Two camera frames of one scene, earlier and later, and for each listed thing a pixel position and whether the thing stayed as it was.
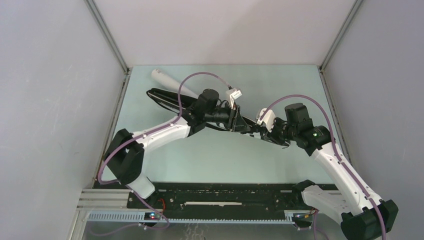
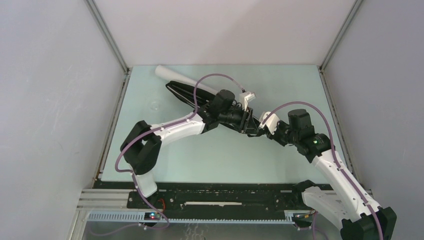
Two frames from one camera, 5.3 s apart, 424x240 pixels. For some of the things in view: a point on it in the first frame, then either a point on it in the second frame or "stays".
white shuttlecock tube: [170, 83] to [172, 75]
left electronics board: [151, 216] stays
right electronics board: [302, 220] stays
